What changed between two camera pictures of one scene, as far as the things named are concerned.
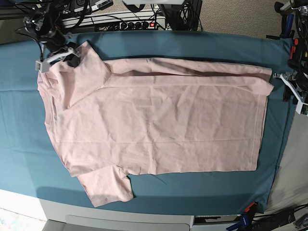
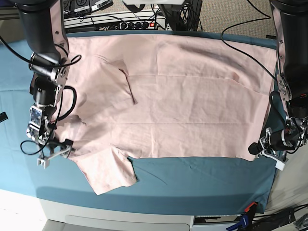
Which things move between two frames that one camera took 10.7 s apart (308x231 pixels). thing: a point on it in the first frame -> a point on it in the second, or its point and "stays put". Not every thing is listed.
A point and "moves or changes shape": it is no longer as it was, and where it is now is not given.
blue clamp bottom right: (246, 219) stays put
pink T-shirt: (111, 119) moves or changes shape
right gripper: (293, 88) -> (278, 144)
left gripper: (55, 42) -> (41, 130)
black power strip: (131, 26) stays put
